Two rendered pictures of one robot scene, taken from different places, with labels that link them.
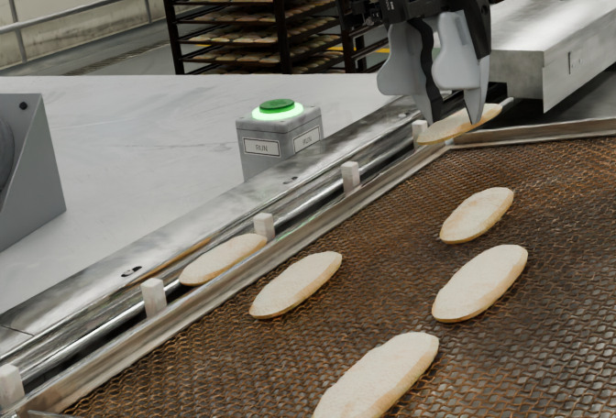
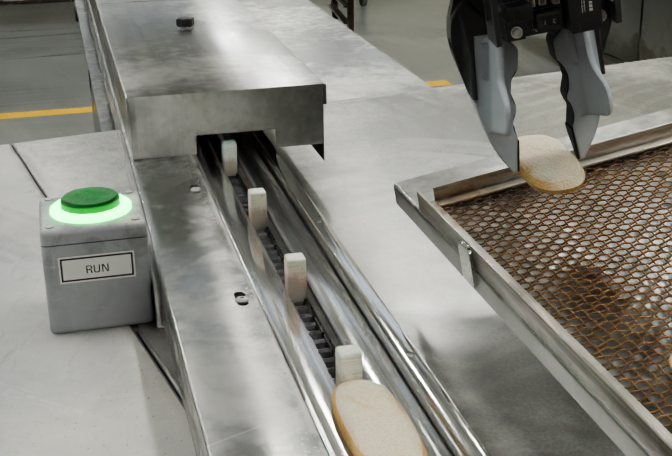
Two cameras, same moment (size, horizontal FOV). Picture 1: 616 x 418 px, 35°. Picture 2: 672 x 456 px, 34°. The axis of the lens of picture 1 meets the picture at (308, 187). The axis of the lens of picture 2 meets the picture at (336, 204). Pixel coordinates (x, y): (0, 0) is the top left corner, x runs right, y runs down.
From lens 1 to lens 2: 0.67 m
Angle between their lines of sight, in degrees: 49
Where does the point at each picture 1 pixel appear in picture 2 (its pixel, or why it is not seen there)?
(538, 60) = (317, 95)
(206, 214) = (229, 377)
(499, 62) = (265, 104)
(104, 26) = not seen: outside the picture
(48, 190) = not seen: outside the picture
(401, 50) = (501, 74)
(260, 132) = (97, 243)
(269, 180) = (207, 306)
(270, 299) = not seen: outside the picture
